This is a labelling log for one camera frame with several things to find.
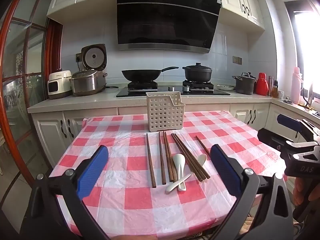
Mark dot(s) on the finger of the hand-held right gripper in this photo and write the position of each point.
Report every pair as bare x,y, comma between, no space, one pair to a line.
270,136
287,120

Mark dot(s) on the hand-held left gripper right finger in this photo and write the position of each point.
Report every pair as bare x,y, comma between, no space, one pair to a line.
223,170

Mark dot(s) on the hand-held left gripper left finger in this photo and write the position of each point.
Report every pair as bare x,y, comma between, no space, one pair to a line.
93,170

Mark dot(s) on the white ceramic spoon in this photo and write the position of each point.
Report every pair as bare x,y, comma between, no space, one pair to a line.
203,158
178,161

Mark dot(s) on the bunch of wooden chopsticks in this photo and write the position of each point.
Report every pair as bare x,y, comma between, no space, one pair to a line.
187,155

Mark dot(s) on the white plastic utensil basket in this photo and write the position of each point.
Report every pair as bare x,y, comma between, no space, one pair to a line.
162,115

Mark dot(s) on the person's right hand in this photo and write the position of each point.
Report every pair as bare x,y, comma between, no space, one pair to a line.
298,191

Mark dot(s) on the oil bottle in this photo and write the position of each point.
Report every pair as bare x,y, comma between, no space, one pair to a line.
275,91

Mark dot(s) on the red checkered tablecloth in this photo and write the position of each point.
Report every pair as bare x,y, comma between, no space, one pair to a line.
125,180

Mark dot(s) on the pink bottle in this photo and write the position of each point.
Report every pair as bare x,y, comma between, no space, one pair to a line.
296,87

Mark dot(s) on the steel bottle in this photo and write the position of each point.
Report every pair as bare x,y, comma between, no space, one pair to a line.
270,86

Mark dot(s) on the red thermos jug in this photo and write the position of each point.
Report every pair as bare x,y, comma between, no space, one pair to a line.
261,85

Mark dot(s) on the grey lidded stockpot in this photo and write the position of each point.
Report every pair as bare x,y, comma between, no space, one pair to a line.
244,85

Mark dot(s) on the shallow plate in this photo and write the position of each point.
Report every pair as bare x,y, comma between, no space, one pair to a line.
225,87

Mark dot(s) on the bright window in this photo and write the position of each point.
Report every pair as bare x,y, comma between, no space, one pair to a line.
307,42

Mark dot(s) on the silver pressure cooker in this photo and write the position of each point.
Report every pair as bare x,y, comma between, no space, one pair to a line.
85,83

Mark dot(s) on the black glass gas cooktop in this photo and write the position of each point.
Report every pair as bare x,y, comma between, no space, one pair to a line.
135,93

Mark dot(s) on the small white cooker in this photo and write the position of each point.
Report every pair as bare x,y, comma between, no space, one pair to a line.
58,85

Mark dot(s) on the black lidded pot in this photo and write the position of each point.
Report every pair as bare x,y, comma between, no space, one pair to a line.
197,73

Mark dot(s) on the black wok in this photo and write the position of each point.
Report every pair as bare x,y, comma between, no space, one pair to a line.
140,75

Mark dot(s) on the red wooden glass door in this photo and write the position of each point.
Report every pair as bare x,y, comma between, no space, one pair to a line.
25,55

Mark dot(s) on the black range hood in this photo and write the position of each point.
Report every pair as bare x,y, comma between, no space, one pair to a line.
165,17

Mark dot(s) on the gold wall switch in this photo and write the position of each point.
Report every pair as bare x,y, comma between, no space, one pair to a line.
237,60

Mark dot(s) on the wall power socket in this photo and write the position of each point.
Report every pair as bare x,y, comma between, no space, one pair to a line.
78,57

